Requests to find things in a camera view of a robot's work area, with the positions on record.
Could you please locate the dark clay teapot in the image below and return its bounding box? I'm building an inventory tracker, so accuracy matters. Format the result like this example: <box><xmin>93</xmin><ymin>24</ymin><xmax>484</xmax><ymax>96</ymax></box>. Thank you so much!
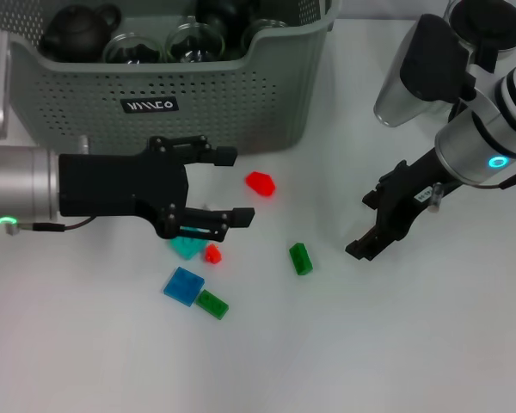
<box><xmin>38</xmin><ymin>3</ymin><xmax>122</xmax><ymax>62</ymax></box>

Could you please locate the glass teacup black handle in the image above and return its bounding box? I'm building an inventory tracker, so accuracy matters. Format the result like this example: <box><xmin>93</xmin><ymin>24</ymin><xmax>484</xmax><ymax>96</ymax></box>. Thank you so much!
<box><xmin>240</xmin><ymin>17</ymin><xmax>290</xmax><ymax>52</ymax></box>
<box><xmin>101</xmin><ymin>32</ymin><xmax>163</xmax><ymax>65</ymax></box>
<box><xmin>195</xmin><ymin>0</ymin><xmax>261</xmax><ymax>52</ymax></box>
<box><xmin>165</xmin><ymin>21</ymin><xmax>227</xmax><ymax>65</ymax></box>

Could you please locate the left wrist cable with connector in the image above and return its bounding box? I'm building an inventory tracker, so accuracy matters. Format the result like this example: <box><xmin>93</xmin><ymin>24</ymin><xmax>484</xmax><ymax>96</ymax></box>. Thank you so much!
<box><xmin>3</xmin><ymin>217</ymin><xmax>98</xmax><ymax>236</ymax></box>

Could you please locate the glass pitcher black handle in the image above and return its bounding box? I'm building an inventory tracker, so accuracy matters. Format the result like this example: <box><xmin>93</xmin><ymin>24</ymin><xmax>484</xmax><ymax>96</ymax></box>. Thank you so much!
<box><xmin>445</xmin><ymin>0</ymin><xmax>516</xmax><ymax>74</ymax></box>

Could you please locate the right wrist camera housing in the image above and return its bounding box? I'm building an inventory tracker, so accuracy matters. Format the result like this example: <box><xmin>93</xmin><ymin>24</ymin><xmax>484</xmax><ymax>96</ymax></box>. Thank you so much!
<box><xmin>372</xmin><ymin>13</ymin><xmax>478</xmax><ymax>128</ymax></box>

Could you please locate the large red toy block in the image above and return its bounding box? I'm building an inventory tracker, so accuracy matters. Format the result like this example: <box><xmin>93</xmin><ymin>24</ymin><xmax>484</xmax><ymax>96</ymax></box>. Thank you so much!
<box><xmin>244</xmin><ymin>170</ymin><xmax>277</xmax><ymax>199</ymax></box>

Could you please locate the teal square toy brick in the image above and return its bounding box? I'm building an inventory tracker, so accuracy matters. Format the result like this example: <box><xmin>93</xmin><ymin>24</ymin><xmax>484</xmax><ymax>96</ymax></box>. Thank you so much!
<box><xmin>169</xmin><ymin>236</ymin><xmax>207</xmax><ymax>261</ymax></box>

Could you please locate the thick green toy brick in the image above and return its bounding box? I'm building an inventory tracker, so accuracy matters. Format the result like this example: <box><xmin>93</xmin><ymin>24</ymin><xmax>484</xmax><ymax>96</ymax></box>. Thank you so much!
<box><xmin>288</xmin><ymin>243</ymin><xmax>315</xmax><ymax>276</ymax></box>

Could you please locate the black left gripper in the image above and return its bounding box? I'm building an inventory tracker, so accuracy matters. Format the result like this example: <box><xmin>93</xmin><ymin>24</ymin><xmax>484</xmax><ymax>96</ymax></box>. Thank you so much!
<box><xmin>58</xmin><ymin>135</ymin><xmax>256</xmax><ymax>243</ymax></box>

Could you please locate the wrist cable with connector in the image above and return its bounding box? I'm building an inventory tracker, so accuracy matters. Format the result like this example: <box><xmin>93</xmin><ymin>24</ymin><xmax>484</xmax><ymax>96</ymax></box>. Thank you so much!
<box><xmin>3</xmin><ymin>217</ymin><xmax>98</xmax><ymax>236</ymax></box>
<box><xmin>427</xmin><ymin>165</ymin><xmax>516</xmax><ymax>213</ymax></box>

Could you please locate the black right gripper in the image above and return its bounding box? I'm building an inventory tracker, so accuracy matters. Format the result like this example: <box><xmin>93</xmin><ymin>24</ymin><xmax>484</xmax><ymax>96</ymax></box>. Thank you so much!
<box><xmin>345</xmin><ymin>148</ymin><xmax>461</xmax><ymax>262</ymax></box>

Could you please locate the right wrist cable with connector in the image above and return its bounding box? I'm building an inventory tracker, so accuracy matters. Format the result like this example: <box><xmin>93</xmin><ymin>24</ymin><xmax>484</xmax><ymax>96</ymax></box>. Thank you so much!
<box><xmin>427</xmin><ymin>165</ymin><xmax>516</xmax><ymax>213</ymax></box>

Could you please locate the grey-green perforated storage bin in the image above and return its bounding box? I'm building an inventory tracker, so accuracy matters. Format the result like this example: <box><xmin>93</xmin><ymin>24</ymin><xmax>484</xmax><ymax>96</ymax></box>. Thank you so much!
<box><xmin>0</xmin><ymin>0</ymin><xmax>343</xmax><ymax>157</ymax></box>

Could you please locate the blue square toy brick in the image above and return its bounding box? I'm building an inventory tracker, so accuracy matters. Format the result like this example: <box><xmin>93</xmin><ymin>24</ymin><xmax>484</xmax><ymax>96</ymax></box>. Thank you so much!
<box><xmin>163</xmin><ymin>266</ymin><xmax>206</xmax><ymax>307</ymax></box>

